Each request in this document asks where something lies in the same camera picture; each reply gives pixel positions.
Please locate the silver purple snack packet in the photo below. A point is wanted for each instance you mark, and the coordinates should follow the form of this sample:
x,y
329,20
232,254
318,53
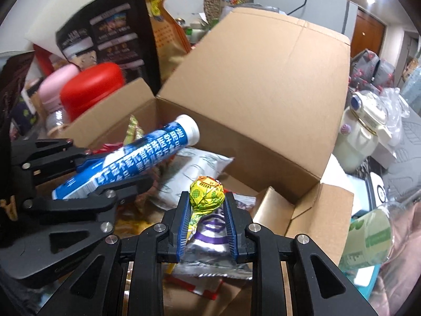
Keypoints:
x,y
210,247

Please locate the pink lidded jar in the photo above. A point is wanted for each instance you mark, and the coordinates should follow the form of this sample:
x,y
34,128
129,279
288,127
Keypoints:
x,y
57,85

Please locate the black oatmeal bag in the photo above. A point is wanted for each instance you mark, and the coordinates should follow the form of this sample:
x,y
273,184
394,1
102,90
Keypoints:
x,y
105,36

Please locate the green brown cone packet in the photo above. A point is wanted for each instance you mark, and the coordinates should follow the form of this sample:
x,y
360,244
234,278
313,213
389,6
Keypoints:
x,y
133,131

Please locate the pink puffer jacket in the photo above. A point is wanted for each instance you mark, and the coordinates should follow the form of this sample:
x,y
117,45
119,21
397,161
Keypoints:
x,y
401,263

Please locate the clear jar brown label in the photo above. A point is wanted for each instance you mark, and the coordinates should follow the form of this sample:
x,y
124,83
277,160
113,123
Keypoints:
x,y
57,118

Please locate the light blue hanging bag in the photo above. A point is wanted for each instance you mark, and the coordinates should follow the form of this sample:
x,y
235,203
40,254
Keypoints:
x,y
412,85

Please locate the red lidded jar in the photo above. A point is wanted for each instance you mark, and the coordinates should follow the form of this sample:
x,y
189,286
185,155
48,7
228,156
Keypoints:
x,y
92,89

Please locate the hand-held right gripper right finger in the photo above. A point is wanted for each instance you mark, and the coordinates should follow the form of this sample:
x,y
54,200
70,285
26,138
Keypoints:
x,y
230,227

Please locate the blue white tablet tube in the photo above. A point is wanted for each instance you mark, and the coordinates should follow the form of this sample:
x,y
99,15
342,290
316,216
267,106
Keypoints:
x,y
141,154

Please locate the yellow green lollipop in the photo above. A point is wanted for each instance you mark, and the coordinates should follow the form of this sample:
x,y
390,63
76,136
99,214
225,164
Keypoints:
x,y
205,194

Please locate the white water jug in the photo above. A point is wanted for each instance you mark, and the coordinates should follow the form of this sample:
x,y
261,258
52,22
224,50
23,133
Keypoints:
x,y
358,138

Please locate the brown cardboard box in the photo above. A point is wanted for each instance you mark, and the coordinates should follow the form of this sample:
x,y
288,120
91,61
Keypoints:
x,y
263,89

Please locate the white tissue pack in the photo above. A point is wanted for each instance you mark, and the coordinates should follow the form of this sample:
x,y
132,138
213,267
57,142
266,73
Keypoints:
x,y
342,177

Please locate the red pouch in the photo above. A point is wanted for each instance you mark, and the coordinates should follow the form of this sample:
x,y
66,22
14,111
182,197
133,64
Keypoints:
x,y
44,59

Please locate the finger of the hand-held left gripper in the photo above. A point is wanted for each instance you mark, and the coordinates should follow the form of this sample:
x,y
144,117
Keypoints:
x,y
98,199
49,156

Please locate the brown paper bag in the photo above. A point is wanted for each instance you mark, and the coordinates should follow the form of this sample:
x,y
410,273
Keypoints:
x,y
167,33

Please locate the white round device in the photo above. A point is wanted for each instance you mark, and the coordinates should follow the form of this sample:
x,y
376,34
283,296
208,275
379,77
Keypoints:
x,y
380,187

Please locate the white foam board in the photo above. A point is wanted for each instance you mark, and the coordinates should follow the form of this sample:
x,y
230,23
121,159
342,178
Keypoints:
x,y
42,29

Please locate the white fridge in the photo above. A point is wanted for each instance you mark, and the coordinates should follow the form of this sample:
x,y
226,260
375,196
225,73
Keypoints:
x,y
325,10

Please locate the long red snack packet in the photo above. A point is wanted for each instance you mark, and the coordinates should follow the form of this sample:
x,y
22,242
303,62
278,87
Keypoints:
x,y
204,289

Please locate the white patterned snack packet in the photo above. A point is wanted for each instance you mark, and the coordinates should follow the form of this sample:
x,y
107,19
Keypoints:
x,y
197,168

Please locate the green clear bottle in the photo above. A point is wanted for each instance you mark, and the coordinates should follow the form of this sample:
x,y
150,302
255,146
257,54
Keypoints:
x,y
368,237

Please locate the grey blanket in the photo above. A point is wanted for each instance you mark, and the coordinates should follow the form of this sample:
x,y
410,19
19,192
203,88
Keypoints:
x,y
408,144

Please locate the brown wooden door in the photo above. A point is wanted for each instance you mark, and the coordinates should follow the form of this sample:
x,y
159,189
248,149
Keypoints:
x,y
368,33

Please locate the clear plastic bag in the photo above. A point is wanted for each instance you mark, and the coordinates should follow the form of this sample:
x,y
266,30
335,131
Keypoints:
x,y
394,112

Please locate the grey patterned backpack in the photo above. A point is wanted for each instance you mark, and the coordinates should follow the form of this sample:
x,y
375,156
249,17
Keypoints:
x,y
371,69

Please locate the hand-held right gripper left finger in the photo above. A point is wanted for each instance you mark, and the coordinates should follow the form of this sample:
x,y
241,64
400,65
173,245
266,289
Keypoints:
x,y
184,223

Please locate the red gold candy packet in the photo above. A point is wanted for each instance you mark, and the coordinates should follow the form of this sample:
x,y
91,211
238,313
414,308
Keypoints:
x,y
110,147

